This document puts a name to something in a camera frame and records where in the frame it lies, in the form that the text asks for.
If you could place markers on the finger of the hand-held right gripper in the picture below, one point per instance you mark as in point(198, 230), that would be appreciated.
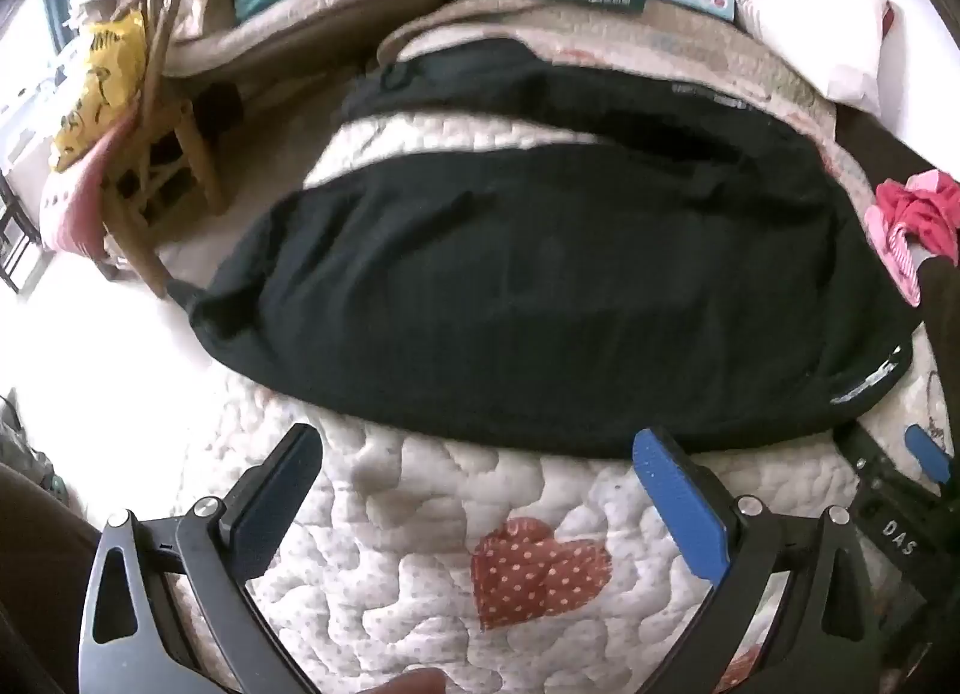
point(862, 450)
point(926, 454)

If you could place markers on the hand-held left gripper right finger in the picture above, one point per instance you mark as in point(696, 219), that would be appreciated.
point(679, 506)

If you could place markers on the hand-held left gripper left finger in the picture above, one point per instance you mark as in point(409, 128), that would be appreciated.
point(274, 506)

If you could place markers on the black pants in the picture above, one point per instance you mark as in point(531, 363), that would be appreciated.
point(525, 289)

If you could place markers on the person's left hand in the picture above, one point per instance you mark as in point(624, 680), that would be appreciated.
point(412, 683)

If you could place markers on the white quilted heart-patch blanket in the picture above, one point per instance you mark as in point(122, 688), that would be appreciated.
point(420, 514)

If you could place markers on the pink and red cloth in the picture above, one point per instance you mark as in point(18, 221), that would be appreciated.
point(911, 221)

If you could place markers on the dark cloth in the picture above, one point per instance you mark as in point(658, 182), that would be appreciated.
point(37, 589)

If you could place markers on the dark brown sheet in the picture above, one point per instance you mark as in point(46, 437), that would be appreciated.
point(885, 147)

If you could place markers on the pink striped cloth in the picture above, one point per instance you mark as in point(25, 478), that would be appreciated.
point(71, 214)

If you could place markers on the black metal rack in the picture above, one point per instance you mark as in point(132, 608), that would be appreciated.
point(13, 236)

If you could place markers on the wooden chair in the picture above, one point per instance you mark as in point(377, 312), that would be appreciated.
point(180, 139)

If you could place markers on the white pillow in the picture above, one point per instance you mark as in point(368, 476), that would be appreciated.
point(810, 19)

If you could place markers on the yellow printed bag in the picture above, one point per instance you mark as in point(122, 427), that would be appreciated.
point(97, 94)

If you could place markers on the beige folded blanket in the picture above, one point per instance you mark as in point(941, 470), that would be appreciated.
point(300, 27)

